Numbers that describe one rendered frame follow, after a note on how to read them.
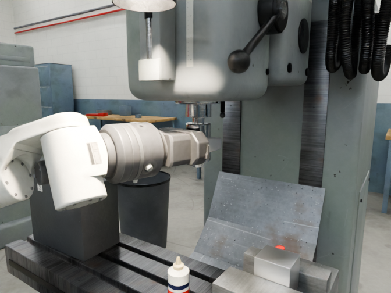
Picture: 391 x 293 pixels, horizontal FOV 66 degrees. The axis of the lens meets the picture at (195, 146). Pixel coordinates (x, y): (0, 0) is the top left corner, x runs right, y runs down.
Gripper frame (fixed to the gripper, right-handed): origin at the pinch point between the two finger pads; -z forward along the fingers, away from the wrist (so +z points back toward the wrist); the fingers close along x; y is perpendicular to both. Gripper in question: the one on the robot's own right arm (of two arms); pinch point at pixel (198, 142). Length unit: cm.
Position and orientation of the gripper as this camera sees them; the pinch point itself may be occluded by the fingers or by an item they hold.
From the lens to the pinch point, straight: 56.1
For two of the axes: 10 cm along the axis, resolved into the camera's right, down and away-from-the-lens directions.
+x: -6.7, -1.3, 7.3
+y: -0.1, 9.9, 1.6
